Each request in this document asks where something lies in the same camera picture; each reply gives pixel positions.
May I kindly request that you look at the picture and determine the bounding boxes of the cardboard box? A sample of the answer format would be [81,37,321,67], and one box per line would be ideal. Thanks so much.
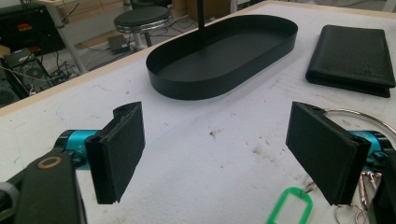
[172,0,232,22]

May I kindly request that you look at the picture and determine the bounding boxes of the grey box on floor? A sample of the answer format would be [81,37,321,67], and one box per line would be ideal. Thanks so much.
[106,34,131,55]

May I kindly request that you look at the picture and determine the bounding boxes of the black computer case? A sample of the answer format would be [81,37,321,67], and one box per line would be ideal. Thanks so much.
[0,49,54,108]

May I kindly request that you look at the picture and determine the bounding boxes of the round black stool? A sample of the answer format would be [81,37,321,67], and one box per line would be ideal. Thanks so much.
[113,6,174,51]

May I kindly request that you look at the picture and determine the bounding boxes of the white table leg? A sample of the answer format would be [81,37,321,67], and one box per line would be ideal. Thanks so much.
[46,0,89,75]

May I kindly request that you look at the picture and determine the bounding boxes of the large metal key ring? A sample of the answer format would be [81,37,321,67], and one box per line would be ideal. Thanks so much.
[322,107,396,141]

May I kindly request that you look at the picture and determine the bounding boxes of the green plastic key tag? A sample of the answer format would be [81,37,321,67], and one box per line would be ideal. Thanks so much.
[266,186,314,224]

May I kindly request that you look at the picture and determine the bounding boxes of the silver keys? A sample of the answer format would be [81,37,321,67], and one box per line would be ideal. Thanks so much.
[334,170,383,224]

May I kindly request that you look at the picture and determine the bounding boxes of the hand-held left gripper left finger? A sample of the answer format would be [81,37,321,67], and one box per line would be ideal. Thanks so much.
[84,101,147,205]

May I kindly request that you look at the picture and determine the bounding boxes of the black leather wallet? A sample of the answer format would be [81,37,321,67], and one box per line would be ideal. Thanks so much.
[304,24,396,99]

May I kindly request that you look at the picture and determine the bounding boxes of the black cabinet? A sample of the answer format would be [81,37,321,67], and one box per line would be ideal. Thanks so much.
[0,3,65,58]

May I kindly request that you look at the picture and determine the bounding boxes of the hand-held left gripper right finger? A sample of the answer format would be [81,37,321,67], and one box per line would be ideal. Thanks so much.
[285,101,372,206]

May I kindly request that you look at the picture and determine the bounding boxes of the black oval metal tray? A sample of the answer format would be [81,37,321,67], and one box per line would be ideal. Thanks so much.
[146,0,299,102]

